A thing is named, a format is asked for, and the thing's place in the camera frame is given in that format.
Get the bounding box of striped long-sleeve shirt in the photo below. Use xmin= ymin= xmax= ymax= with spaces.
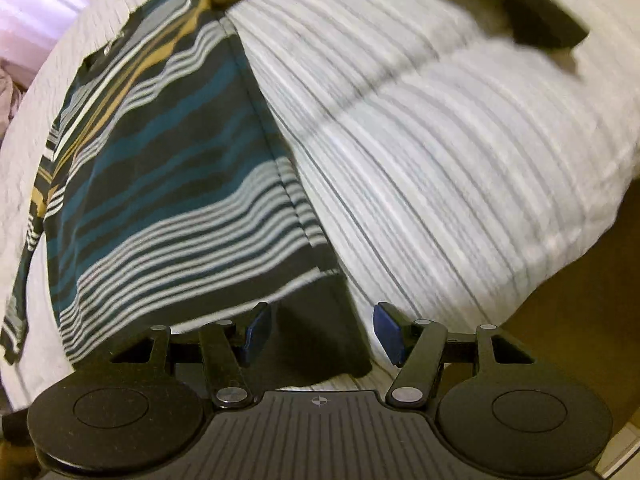
xmin=0 ymin=0 xmax=591 ymax=392

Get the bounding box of light window curtain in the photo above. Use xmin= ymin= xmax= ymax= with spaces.
xmin=0 ymin=0 xmax=108 ymax=63

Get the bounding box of white striped bed blanket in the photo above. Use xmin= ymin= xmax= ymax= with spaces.
xmin=0 ymin=0 xmax=640 ymax=413

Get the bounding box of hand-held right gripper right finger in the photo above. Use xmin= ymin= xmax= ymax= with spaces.
xmin=372 ymin=301 xmax=534 ymax=409

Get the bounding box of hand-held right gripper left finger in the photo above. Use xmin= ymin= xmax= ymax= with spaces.
xmin=109 ymin=302 xmax=274 ymax=409

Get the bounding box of pink crumpled cloth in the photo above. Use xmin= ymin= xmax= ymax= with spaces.
xmin=0 ymin=57 xmax=27 ymax=133

